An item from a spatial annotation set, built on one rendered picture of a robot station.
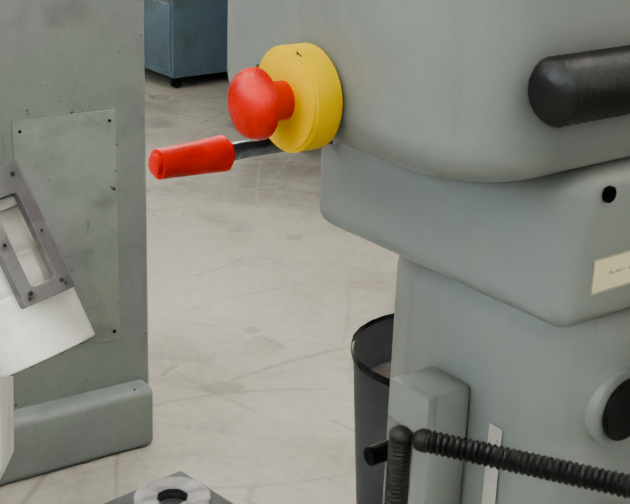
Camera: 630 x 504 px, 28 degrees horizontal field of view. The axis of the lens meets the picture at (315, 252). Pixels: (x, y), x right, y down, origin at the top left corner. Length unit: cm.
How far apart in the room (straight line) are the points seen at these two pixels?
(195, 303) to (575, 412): 412
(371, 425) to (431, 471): 219
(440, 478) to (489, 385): 8
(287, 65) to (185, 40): 753
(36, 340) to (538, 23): 37
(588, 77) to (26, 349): 39
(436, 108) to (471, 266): 16
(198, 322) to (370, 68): 409
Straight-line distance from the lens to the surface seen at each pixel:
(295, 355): 449
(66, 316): 81
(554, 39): 65
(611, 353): 82
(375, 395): 300
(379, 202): 83
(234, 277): 516
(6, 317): 80
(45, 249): 80
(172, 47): 819
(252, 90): 68
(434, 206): 79
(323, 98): 68
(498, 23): 63
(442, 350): 87
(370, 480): 314
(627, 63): 64
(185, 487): 151
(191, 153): 79
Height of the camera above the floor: 193
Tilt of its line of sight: 21 degrees down
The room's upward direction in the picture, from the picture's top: 2 degrees clockwise
